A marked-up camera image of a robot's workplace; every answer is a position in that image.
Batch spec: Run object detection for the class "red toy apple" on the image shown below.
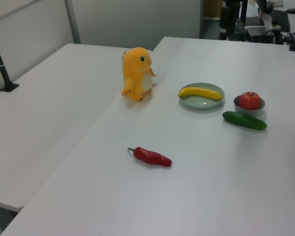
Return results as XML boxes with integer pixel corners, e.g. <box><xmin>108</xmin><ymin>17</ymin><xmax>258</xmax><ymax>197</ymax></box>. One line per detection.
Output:
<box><xmin>239</xmin><ymin>91</ymin><xmax>261</xmax><ymax>111</ymax></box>

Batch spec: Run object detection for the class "thin black background pole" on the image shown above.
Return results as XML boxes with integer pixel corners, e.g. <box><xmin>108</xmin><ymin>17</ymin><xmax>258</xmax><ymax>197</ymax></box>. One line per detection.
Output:
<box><xmin>239</xmin><ymin>0</ymin><xmax>248</xmax><ymax>23</ymax></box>

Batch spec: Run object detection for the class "black equipment box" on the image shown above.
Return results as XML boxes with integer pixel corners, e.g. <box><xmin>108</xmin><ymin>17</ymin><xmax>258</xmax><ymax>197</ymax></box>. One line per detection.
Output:
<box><xmin>236</xmin><ymin>22</ymin><xmax>248</xmax><ymax>41</ymax></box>

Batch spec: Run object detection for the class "grey partition post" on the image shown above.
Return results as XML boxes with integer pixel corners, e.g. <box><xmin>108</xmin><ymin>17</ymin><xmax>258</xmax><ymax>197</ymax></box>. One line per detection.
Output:
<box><xmin>63</xmin><ymin>0</ymin><xmax>82</xmax><ymax>45</ymax></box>

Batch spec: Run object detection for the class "green plastic plate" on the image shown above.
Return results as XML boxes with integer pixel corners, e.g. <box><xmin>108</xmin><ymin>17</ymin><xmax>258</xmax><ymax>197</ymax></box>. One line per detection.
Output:
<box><xmin>178</xmin><ymin>82</ymin><xmax>226</xmax><ymax>110</ymax></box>

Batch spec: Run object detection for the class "black desk device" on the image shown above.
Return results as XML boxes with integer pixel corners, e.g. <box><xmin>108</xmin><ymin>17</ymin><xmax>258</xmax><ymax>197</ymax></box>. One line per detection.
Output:
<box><xmin>271</xmin><ymin>9</ymin><xmax>291</xmax><ymax>32</ymax></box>

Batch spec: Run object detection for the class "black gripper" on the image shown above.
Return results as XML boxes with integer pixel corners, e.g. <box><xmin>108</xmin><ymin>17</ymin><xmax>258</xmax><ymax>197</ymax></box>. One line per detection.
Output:
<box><xmin>219</xmin><ymin>0</ymin><xmax>238</xmax><ymax>41</ymax></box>

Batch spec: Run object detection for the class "red toy chili pepper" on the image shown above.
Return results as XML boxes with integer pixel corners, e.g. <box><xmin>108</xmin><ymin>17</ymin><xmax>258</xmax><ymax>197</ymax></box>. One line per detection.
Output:
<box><xmin>127</xmin><ymin>147</ymin><xmax>173</xmax><ymax>168</ymax></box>

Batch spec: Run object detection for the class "black camera pole with base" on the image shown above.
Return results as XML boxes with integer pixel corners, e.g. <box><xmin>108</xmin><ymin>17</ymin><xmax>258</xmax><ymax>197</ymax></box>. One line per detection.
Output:
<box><xmin>0</xmin><ymin>26</ymin><xmax>20</xmax><ymax>92</ymax></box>

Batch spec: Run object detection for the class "yellow toy banana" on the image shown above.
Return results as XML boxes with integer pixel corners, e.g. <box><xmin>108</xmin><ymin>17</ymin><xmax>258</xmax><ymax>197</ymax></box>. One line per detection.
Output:
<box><xmin>177</xmin><ymin>87</ymin><xmax>224</xmax><ymax>101</ymax></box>

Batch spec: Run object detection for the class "green toy cucumber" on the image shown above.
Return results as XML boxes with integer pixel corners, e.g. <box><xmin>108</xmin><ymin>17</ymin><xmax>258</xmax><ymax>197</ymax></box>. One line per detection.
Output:
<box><xmin>222</xmin><ymin>111</ymin><xmax>267</xmax><ymax>131</ymax></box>

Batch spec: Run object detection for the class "wooden cabinet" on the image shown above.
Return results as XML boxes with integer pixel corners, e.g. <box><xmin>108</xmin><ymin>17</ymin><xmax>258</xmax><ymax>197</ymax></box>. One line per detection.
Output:
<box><xmin>203</xmin><ymin>0</ymin><xmax>223</xmax><ymax>20</ymax></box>

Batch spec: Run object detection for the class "small metal bowl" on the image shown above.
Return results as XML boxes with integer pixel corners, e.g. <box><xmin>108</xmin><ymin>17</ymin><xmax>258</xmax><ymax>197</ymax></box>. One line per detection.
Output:
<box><xmin>233</xmin><ymin>95</ymin><xmax>266</xmax><ymax>118</ymax></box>

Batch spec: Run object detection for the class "orange plush toy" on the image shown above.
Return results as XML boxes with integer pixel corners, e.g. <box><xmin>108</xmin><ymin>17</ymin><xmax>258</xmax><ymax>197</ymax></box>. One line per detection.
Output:
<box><xmin>120</xmin><ymin>47</ymin><xmax>158</xmax><ymax>102</ymax></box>

